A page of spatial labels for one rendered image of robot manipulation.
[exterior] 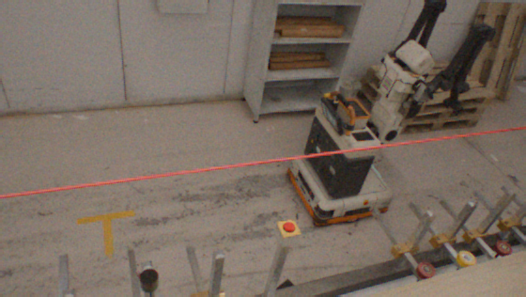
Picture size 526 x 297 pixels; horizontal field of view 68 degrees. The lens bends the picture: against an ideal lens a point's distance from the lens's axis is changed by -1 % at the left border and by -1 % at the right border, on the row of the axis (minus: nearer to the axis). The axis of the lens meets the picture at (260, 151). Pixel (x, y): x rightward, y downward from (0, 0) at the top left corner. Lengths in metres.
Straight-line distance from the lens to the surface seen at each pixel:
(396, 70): 2.81
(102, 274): 2.81
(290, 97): 4.29
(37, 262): 2.97
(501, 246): 2.35
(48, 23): 3.74
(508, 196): 2.30
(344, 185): 2.91
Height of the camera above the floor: 2.34
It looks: 39 degrees down
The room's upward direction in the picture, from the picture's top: 11 degrees clockwise
